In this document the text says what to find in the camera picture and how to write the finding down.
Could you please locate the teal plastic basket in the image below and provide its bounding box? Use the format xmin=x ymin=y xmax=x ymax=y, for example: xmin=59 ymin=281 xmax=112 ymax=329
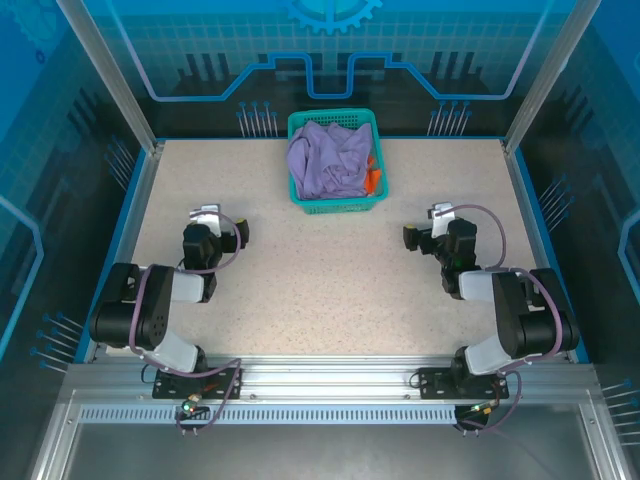
xmin=287 ymin=108 xmax=391 ymax=216

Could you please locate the purple t-shirt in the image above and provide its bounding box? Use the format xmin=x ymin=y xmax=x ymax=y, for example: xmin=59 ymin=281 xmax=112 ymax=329
xmin=286 ymin=121 xmax=374 ymax=200

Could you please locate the orange t-shirt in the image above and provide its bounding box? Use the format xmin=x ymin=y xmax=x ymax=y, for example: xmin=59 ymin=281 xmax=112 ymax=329
xmin=366 ymin=155 xmax=384 ymax=195

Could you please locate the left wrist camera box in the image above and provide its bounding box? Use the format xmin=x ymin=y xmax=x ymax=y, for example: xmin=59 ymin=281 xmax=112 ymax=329
xmin=188 ymin=203 xmax=222 ymax=237

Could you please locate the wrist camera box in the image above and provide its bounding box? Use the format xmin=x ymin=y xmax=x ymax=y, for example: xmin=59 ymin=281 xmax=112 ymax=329
xmin=427 ymin=202 xmax=457 ymax=239
xmin=188 ymin=203 xmax=222 ymax=237

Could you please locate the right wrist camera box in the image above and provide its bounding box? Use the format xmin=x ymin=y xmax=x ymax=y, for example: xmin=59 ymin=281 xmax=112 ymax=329
xmin=427 ymin=202 xmax=457 ymax=239

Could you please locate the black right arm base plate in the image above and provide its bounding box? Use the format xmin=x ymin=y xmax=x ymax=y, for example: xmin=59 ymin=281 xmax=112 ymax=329
xmin=417 ymin=367 xmax=511 ymax=401

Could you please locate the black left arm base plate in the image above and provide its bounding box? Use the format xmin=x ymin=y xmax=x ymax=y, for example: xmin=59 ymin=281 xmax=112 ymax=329
xmin=152 ymin=366 xmax=245 ymax=401

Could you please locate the aluminium mounting rail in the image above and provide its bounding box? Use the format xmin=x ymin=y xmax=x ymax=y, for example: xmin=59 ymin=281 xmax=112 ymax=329
xmin=64 ymin=355 xmax=599 ymax=407

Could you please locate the cable connector with green light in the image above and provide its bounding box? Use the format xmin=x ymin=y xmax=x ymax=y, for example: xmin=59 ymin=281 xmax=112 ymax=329
xmin=180 ymin=394 xmax=209 ymax=416
xmin=469 ymin=399 xmax=501 ymax=419

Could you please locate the aluminium frame post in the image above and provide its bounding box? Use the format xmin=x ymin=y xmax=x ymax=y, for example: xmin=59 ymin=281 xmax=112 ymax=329
xmin=54 ymin=0 xmax=167 ymax=155
xmin=501 ymin=0 xmax=605 ymax=156

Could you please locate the slotted grey cable duct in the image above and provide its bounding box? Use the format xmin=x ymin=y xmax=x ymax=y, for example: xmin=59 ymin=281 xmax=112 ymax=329
xmin=78 ymin=405 xmax=459 ymax=425

